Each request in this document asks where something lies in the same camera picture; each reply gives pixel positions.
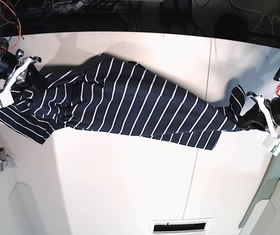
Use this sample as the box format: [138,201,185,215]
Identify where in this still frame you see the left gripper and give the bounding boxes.
[237,92,280,137]

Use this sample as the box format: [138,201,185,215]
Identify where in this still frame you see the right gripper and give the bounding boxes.
[0,49,47,93]

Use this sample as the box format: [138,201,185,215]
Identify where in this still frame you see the navy white striped t-shirt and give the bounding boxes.
[0,58,246,150]

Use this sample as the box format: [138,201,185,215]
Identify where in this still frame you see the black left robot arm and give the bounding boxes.
[237,83,280,138]

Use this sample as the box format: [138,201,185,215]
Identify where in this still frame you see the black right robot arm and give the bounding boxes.
[0,0,48,93]

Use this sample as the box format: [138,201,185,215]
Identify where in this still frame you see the green white bin right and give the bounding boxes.
[239,153,280,235]

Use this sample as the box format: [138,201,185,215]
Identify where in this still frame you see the white bin left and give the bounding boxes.
[0,123,42,235]

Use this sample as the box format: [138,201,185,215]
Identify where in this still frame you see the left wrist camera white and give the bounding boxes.
[262,136,280,157]

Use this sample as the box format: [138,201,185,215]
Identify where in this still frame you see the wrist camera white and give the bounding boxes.
[0,90,14,109]
[262,136,280,157]

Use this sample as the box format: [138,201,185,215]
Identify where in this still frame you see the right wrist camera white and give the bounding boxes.
[0,90,14,109]

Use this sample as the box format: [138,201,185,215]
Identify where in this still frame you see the white cables background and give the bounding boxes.
[195,0,280,37]

